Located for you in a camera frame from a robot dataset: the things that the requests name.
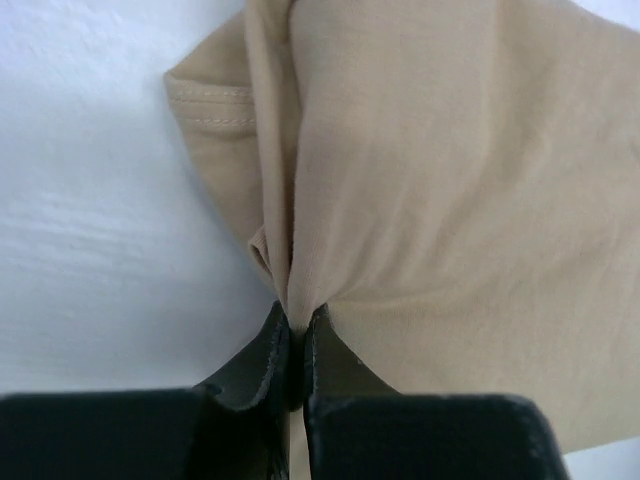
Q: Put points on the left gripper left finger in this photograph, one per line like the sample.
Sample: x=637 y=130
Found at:
x=243 y=426

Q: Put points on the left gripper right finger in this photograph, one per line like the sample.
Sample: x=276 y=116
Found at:
x=344 y=405

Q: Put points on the beige t shirt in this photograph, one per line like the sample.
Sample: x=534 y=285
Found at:
x=457 y=181

